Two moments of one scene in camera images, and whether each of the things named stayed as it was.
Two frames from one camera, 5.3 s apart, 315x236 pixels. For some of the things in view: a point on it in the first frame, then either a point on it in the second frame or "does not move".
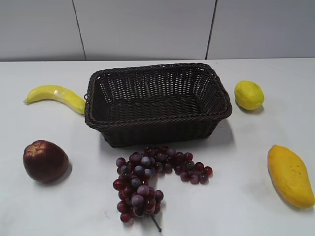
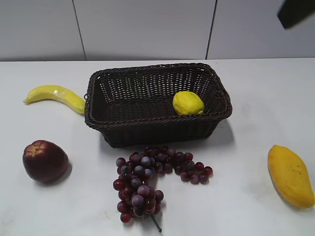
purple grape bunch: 136,197 does not move
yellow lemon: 249,95 to 188,103
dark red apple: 45,162 does not move
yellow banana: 70,100 does not move
